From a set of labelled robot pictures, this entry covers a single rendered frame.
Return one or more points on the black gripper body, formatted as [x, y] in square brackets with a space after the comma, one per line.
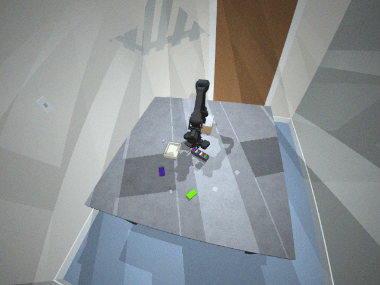
[203, 143]

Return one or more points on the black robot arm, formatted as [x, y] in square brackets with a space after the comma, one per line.
[198, 115]

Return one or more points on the green rectangular block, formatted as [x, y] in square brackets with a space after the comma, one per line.
[191, 194]

